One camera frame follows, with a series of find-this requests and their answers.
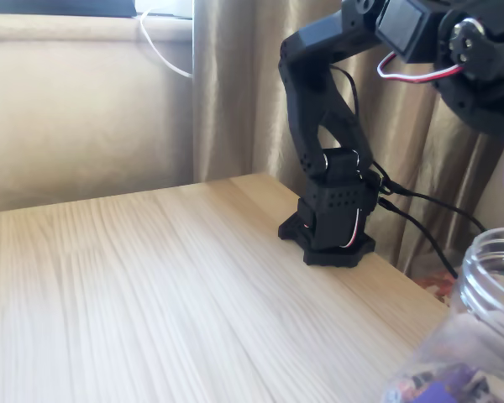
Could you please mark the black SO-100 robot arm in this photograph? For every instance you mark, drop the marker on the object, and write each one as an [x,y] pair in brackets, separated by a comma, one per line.
[311,105]

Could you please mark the clear plastic jar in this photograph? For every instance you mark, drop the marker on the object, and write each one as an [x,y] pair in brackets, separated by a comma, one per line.
[474,273]

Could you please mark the red floral patterned rug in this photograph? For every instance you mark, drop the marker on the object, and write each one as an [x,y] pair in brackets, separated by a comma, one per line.
[439,287]

